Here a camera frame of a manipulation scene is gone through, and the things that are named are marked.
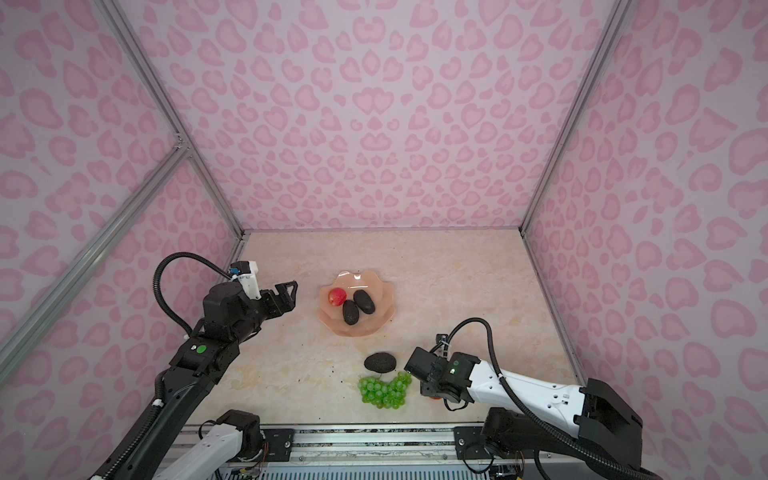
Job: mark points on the aluminium corner frame post right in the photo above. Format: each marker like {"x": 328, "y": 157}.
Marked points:
{"x": 620, "y": 15}

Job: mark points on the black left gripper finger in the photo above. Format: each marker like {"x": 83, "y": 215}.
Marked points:
{"x": 282, "y": 306}
{"x": 287, "y": 291}

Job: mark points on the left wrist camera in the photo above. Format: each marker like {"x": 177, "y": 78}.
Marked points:
{"x": 245, "y": 273}

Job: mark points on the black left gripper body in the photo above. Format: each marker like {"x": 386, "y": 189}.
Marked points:
{"x": 255, "y": 315}

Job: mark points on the dark avocado table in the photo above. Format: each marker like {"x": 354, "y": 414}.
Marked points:
{"x": 380, "y": 362}
{"x": 350, "y": 312}

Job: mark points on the aluminium corner frame post left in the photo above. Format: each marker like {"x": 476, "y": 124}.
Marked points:
{"x": 128, "y": 39}

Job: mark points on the aluminium corner frame post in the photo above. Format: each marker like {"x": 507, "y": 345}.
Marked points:
{"x": 620, "y": 15}
{"x": 128, "y": 39}

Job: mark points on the pink scalloped fruit bowl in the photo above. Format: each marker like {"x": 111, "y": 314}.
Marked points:
{"x": 381, "y": 292}

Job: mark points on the green grape bunch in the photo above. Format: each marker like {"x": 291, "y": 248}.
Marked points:
{"x": 385, "y": 394}

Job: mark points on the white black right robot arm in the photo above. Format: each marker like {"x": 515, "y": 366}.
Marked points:
{"x": 591, "y": 423}

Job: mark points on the aluminium diagonal frame bar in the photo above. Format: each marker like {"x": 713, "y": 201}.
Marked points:
{"x": 39, "y": 320}

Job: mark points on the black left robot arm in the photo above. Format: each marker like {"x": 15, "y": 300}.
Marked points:
{"x": 197, "y": 367}

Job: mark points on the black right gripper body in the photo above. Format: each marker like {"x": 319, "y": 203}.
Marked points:
{"x": 430, "y": 389}

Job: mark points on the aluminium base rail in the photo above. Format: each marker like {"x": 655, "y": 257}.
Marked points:
{"x": 360, "y": 451}

